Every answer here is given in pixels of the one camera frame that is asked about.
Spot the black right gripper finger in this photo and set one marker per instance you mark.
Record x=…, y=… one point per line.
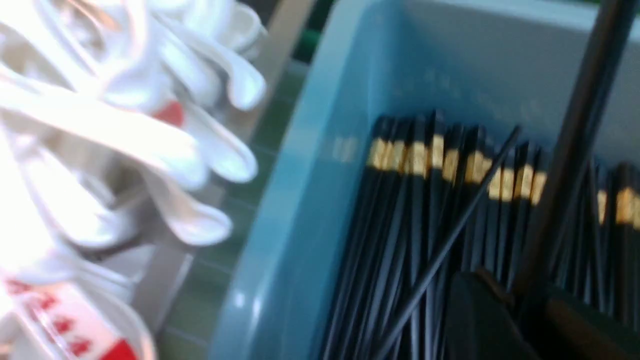
x=479, y=325

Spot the black chopstick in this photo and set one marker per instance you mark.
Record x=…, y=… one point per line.
x=575, y=142

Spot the bundle of black chopsticks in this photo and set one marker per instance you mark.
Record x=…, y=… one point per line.
x=437, y=199

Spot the blue chopstick bin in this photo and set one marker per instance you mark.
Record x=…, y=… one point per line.
x=498, y=63

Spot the grey spoon bin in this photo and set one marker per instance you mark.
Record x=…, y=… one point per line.
x=158, y=266

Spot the pile of white spoons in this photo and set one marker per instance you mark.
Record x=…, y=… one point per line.
x=105, y=116

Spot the red labelled white spoon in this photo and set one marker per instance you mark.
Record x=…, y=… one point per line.
x=63, y=321

